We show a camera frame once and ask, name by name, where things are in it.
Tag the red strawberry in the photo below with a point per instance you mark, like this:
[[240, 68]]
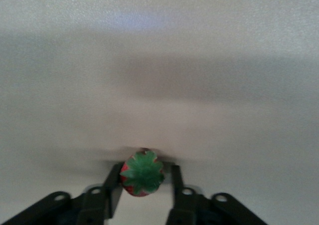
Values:
[[142, 177]]

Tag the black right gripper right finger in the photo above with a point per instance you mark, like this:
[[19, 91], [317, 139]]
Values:
[[189, 207]]

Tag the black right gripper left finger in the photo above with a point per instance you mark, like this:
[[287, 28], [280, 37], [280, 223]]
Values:
[[89, 207]]

